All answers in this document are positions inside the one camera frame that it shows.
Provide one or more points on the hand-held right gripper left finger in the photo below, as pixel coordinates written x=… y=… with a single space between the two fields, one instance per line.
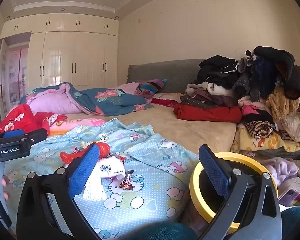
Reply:
x=85 y=171

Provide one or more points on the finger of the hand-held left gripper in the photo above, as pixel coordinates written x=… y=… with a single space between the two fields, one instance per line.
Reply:
x=13 y=133
x=37 y=135

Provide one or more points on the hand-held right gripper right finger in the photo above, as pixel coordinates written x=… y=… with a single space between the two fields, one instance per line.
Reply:
x=215 y=172

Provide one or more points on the white foam net bundle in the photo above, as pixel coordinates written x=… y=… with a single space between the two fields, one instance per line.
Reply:
x=110 y=168

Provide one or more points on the shiny red plastic wrapper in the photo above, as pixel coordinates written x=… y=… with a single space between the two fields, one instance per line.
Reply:
x=104 y=151

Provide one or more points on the dark red candy wrapper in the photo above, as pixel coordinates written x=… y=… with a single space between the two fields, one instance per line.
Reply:
x=117 y=158

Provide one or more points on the yellow rimmed trash bin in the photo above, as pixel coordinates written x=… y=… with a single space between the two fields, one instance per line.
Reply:
x=247 y=156

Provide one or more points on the small yellow white wrapper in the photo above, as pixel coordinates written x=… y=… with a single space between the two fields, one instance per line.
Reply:
x=103 y=137

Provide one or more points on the brown candy wrapper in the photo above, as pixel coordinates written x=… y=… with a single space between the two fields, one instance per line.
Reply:
x=127 y=183

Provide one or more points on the person's left hand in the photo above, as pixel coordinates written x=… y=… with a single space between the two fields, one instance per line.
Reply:
x=6 y=195

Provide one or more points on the red floral garment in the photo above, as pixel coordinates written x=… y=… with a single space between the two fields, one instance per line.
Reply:
x=22 y=120

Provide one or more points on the pink red cartoon blanket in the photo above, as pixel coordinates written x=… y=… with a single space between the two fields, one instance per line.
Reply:
x=75 y=126

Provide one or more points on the beige plush bedspread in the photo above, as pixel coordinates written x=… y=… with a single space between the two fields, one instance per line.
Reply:
x=177 y=130

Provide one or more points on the red folded garment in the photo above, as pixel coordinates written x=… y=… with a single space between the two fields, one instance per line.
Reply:
x=207 y=115

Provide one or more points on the door with pink cartoon curtain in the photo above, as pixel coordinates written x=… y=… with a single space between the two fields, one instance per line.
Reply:
x=15 y=75

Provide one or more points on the brown striped knit garment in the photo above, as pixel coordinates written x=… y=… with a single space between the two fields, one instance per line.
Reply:
x=258 y=130

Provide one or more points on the yellow cartoon blanket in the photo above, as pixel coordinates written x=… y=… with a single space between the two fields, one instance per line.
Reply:
x=272 y=143

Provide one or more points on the blue cartoon cat blanket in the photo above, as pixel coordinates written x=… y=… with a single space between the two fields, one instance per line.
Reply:
x=145 y=200

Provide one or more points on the lilac fluffy garment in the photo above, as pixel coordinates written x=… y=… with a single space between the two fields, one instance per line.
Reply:
x=282 y=170

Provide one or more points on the blue floral quilt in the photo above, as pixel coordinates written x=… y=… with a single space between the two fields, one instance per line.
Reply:
x=100 y=100

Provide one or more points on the cream wardrobe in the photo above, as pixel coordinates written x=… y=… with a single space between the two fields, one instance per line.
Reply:
x=65 y=55

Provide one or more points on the red patterned cloth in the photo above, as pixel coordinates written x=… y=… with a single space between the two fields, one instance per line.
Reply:
x=165 y=102

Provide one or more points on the pink cloth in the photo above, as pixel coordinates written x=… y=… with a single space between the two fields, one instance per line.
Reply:
x=126 y=88

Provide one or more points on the pile of assorted clothes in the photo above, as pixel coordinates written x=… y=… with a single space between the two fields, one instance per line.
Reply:
x=265 y=80

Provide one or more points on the grey padded headboard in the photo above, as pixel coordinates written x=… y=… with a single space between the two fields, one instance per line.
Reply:
x=175 y=75

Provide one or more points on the striped pillow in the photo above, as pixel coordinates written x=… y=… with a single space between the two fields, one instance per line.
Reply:
x=152 y=85

